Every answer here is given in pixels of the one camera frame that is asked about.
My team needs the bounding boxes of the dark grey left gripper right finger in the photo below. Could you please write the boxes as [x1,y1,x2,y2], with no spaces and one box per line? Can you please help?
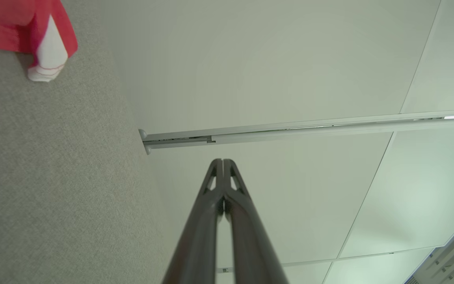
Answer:
[224,159,289,284]

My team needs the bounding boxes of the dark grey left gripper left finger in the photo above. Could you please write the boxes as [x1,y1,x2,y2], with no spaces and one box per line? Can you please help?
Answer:
[162,159,224,284]

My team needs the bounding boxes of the white partition panel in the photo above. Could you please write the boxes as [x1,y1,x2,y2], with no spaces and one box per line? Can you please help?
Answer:
[148,126,454,284]
[61,0,454,135]

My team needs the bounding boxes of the red shorts with white stripe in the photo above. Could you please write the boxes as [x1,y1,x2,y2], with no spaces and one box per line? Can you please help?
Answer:
[0,0,78,82]

